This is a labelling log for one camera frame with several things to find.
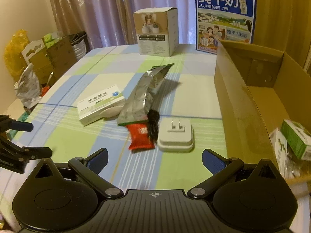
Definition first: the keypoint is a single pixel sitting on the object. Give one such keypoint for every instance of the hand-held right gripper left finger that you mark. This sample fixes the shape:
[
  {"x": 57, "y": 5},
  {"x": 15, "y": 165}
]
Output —
[{"x": 97, "y": 159}]

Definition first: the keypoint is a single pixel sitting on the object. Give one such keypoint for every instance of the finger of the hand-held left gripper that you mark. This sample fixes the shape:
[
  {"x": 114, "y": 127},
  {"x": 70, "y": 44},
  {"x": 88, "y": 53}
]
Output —
[
  {"x": 21, "y": 126},
  {"x": 38, "y": 152}
]

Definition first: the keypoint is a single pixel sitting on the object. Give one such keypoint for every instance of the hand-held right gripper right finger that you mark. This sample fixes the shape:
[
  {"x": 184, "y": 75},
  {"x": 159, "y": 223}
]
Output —
[{"x": 213, "y": 161}]

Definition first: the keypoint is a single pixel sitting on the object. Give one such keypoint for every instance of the white power adapter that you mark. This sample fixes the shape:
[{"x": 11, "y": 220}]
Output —
[{"x": 176, "y": 138}]

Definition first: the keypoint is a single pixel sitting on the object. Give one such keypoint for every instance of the red snack packet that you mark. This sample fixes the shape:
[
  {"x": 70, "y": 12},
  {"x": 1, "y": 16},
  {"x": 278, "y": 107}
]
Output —
[{"x": 141, "y": 138}]

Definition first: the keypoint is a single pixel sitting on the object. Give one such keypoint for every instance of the white plastic spoon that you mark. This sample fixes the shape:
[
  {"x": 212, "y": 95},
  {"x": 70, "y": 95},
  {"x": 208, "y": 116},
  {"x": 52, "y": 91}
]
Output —
[{"x": 111, "y": 110}]

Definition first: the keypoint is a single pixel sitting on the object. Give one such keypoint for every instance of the white medicine box blue label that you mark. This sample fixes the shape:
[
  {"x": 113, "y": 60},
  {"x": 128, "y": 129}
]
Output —
[{"x": 97, "y": 104}]

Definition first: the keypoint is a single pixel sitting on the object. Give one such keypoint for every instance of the brown cardboard box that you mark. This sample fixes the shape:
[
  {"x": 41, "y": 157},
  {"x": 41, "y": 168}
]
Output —
[{"x": 238, "y": 102}]

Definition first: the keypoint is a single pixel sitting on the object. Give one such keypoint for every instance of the white medicine box green figure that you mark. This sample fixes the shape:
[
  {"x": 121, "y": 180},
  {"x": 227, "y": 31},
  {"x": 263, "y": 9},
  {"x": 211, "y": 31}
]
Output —
[{"x": 279, "y": 148}]

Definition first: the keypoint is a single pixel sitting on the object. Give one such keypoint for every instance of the silver foil pouch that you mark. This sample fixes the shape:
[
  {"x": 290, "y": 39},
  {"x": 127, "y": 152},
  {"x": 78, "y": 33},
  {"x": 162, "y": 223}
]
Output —
[{"x": 141, "y": 94}]

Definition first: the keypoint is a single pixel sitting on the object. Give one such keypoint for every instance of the clear plastic wrapper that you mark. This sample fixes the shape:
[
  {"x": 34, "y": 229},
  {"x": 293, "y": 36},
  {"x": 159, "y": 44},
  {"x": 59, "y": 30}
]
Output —
[{"x": 296, "y": 167}]

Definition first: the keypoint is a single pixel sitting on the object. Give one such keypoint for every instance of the green and white medicine box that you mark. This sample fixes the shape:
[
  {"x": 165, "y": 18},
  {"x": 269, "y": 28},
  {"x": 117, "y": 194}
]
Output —
[{"x": 296, "y": 136}]

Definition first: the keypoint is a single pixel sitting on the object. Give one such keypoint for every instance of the white crumpled plastic bag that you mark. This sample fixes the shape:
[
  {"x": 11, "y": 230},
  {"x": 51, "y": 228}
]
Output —
[{"x": 28, "y": 87}]

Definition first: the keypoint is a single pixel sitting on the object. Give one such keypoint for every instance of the small brown cardboard carton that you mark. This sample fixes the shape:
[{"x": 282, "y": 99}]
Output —
[{"x": 42, "y": 65}]

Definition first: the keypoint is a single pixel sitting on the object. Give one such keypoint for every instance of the yellow plastic bag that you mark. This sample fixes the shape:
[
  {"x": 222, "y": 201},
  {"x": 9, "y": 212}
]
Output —
[{"x": 14, "y": 53}]

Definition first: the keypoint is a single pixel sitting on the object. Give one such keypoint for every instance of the white carved chair back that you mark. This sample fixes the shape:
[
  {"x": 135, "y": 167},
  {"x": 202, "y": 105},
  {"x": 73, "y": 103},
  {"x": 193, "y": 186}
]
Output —
[{"x": 32, "y": 49}]

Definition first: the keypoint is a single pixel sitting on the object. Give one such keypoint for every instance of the large brown cardboard carton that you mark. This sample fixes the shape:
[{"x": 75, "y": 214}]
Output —
[{"x": 62, "y": 55}]

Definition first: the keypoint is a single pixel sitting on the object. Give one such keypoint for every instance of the green tissue pack bundle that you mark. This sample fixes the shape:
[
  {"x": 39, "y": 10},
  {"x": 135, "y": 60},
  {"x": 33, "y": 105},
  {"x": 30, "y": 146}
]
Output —
[{"x": 51, "y": 38}]

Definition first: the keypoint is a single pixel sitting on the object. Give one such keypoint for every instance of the white paper shopping bag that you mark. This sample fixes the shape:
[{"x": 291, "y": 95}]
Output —
[{"x": 79, "y": 46}]

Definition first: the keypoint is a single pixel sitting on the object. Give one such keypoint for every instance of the beige curtain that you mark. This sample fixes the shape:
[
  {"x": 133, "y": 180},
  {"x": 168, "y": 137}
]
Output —
[{"x": 65, "y": 4}]

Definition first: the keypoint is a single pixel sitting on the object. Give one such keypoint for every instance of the beige product box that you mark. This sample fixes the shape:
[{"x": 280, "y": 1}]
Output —
[{"x": 153, "y": 34}]

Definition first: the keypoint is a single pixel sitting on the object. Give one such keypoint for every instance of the blue illustrated milk carton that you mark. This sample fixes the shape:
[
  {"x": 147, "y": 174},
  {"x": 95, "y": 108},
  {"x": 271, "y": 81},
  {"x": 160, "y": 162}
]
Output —
[{"x": 223, "y": 19}]

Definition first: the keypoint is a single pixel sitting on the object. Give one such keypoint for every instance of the wooden door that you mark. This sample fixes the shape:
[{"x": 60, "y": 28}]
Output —
[{"x": 274, "y": 12}]

